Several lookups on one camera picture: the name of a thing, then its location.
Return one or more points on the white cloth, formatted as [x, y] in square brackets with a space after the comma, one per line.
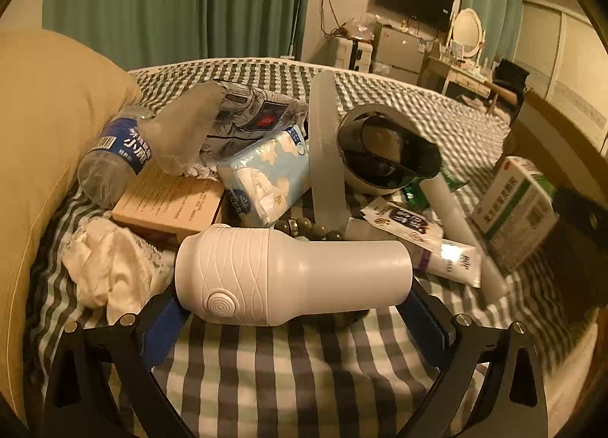
[115, 269]

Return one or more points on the black white round device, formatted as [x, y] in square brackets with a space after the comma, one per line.
[383, 151]

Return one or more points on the translucent plastic strip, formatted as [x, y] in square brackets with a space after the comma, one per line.
[326, 167]

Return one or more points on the grey mini fridge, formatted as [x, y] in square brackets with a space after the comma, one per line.
[397, 55]

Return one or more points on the clear water bottle blue label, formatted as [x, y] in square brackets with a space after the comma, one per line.
[116, 158]

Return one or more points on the oval vanity mirror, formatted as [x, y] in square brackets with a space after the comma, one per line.
[467, 35]

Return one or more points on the green white medicine box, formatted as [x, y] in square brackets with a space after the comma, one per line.
[516, 213]

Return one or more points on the black chair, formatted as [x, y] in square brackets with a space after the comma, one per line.
[509, 84]

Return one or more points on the white cylindrical tube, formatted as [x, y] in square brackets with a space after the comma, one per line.
[448, 209]

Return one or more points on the yellow pillow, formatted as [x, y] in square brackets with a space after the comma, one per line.
[56, 96]

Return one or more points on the white cream tube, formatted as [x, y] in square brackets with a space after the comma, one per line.
[455, 261]

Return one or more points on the white vanity desk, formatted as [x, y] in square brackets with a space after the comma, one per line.
[450, 80]

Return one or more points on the white ribbed bottle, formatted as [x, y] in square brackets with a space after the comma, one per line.
[263, 277]

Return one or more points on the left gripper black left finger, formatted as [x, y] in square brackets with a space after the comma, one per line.
[79, 402]

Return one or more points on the brown cardboard book box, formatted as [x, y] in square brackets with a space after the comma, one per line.
[160, 202]

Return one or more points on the checkered bed sheet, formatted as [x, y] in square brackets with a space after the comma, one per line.
[329, 378]

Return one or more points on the floral patterned plastic bag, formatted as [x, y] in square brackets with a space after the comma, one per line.
[246, 115]

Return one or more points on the blue floral tissue pack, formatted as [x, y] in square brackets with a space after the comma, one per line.
[265, 179]

